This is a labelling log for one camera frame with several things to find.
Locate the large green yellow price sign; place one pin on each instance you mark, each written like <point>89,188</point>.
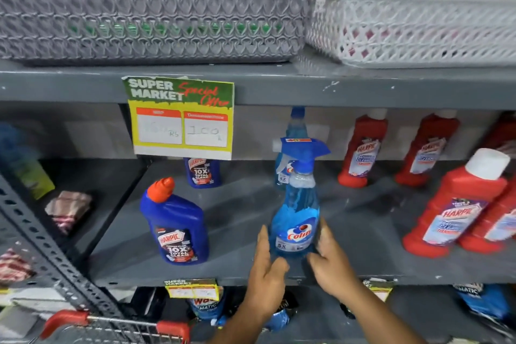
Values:
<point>181,118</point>

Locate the small green yellow price tag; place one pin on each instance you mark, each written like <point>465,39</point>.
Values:
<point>379,288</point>
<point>192,289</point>

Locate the red striped cloth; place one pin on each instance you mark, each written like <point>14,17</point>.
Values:
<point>13,266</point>

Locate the grey metal shelf rack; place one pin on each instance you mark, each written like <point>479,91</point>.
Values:
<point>282,87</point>

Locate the person's right forearm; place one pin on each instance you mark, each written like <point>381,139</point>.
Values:
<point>379,319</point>

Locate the person's right hand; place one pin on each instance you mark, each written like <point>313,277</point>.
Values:
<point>334,267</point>

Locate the person's left thumb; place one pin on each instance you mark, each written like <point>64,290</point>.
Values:
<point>281,266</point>

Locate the person's left forearm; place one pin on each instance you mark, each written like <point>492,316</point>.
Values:
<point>242,327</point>

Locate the blue detergent pouch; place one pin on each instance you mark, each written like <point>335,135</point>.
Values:
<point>206,309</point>
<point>279,320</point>
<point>485,301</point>

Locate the blue and green cleaning packet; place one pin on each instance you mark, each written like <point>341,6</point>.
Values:
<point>24,166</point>

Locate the red toilet cleaner bottle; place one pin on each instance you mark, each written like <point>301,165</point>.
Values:
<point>427,150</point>
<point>363,150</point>
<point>455,206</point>
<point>494,227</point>
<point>504,134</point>

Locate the brown checked cloth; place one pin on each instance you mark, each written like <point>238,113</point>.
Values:
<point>68,208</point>

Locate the grey plastic lattice basket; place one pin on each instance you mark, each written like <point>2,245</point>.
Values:
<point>153,17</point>

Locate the person's right thumb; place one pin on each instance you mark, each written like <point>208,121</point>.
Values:
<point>314,261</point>

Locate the white plastic lattice basket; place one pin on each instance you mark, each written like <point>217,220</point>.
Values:
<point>419,25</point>

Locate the blue toilet cleaner bottle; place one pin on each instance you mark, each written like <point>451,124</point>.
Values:
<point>175,227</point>
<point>202,173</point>

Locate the person's left hand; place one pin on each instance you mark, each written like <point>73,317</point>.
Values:
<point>264,279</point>

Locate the blue glass cleaner spray bottle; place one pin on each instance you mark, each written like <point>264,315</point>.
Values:
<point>296,210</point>
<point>296,126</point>

